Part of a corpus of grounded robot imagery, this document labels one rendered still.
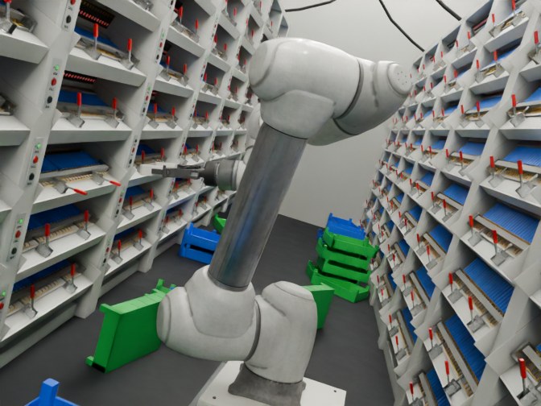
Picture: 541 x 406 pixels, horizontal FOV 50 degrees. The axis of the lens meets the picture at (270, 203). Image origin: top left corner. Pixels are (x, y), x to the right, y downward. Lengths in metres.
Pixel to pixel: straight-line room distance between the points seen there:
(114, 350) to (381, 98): 1.17
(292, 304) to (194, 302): 0.24
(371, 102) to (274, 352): 0.62
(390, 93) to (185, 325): 0.65
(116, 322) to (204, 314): 0.61
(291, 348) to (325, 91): 0.62
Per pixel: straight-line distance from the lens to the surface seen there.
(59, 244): 1.90
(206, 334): 1.33
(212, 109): 3.46
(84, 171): 1.93
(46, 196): 1.66
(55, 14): 1.45
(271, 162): 1.18
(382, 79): 1.18
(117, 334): 1.90
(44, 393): 1.04
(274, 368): 1.44
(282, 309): 1.40
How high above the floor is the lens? 0.91
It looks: 8 degrees down
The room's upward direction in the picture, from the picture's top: 17 degrees clockwise
